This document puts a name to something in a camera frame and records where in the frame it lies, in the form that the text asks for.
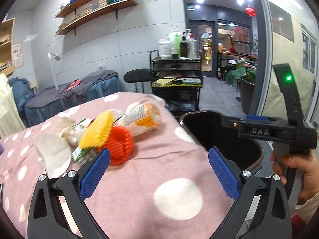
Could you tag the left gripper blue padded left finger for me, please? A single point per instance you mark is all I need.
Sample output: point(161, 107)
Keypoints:
point(46, 217)

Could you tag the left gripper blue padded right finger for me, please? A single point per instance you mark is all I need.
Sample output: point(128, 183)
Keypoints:
point(272, 216)

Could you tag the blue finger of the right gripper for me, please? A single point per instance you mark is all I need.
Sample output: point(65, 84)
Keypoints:
point(256, 118)

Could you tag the yellow foam fruit net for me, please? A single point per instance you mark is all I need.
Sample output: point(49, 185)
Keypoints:
point(97, 133)

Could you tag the orange label plastic bottle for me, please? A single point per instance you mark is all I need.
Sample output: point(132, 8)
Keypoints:
point(141, 120)

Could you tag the orange foam fruit net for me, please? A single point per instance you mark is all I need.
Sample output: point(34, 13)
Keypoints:
point(120, 144)

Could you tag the green milk carton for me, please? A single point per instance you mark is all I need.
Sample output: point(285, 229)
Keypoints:
point(83, 155)

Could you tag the cream paper bag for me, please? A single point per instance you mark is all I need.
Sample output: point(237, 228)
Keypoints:
point(68, 130)

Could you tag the cream sweater sleeve forearm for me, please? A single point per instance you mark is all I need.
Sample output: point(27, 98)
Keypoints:
point(307, 210)

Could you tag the black trash bin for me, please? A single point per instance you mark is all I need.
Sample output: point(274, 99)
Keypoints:
point(206, 130)

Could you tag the potted green plant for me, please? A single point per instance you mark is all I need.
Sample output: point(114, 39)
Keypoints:
point(244, 74)

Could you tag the black utility cart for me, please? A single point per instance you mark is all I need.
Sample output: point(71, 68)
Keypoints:
point(177, 81)

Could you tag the clear ribbed plastic bottle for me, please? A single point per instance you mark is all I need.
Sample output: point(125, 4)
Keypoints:
point(192, 47)

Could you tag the dark brown bottle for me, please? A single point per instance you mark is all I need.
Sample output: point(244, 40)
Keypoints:
point(184, 48)

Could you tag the green plastic bottle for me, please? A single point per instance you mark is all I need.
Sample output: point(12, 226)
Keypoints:
point(177, 43)

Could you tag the red hanging lantern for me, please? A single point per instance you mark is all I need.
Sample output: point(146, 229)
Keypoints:
point(251, 12)

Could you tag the white pump bottle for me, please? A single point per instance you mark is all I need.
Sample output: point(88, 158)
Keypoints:
point(167, 46)

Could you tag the black round stool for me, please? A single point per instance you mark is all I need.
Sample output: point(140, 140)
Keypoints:
point(138, 76)

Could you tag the blue covered massage bed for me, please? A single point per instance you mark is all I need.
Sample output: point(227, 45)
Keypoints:
point(52, 101)

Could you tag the white floor lamp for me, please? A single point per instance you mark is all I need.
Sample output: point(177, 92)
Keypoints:
point(56, 58)

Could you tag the wooden side cabinet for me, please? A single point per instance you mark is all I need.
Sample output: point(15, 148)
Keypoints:
point(6, 32)

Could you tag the lower wooden wall shelf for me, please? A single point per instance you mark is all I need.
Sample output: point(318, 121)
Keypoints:
point(114, 7)

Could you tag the wall poster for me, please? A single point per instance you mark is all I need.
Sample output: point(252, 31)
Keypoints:
point(17, 54)

